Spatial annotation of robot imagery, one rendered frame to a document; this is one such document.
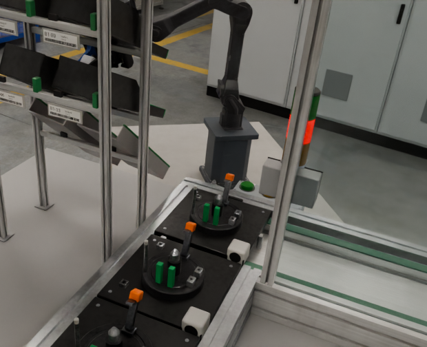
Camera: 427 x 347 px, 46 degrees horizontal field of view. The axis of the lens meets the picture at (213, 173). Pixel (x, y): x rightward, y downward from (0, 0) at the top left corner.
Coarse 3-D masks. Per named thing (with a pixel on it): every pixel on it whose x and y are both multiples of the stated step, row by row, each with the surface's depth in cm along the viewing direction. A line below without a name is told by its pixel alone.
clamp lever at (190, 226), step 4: (188, 224) 112; (192, 224) 112; (188, 228) 112; (192, 228) 112; (184, 232) 111; (188, 232) 111; (192, 232) 113; (188, 236) 113; (184, 240) 113; (188, 240) 113; (184, 244) 113; (188, 244) 113; (184, 248) 114; (188, 248) 114; (184, 252) 114
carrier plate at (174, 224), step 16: (192, 192) 143; (208, 192) 144; (176, 208) 135; (240, 208) 138; (256, 208) 139; (160, 224) 128; (176, 224) 129; (256, 224) 132; (176, 240) 125; (192, 240) 124; (208, 240) 125; (224, 240) 125; (240, 240) 126; (256, 240) 128; (224, 256) 121
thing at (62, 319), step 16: (176, 192) 144; (160, 208) 136; (144, 224) 129; (128, 240) 123; (144, 240) 124; (112, 256) 117; (128, 256) 118; (96, 272) 112; (112, 272) 113; (240, 272) 117; (256, 272) 117; (80, 288) 107; (96, 288) 108; (240, 288) 113; (80, 304) 103; (224, 304) 107; (240, 304) 108; (64, 320) 100; (224, 320) 104; (240, 320) 109; (48, 336) 97; (208, 336) 99; (224, 336) 100
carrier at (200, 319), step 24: (168, 240) 123; (144, 264) 108; (168, 264) 109; (192, 264) 113; (216, 264) 117; (240, 264) 118; (120, 288) 107; (144, 288) 108; (168, 288) 106; (192, 288) 106; (216, 288) 110; (144, 312) 102; (168, 312) 103; (192, 312) 101; (216, 312) 106
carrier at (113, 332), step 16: (96, 304) 102; (112, 304) 103; (80, 320) 99; (96, 320) 99; (112, 320) 99; (144, 320) 100; (64, 336) 95; (80, 336) 95; (96, 336) 93; (112, 336) 87; (128, 336) 94; (144, 336) 94; (160, 336) 97; (176, 336) 97; (192, 336) 98
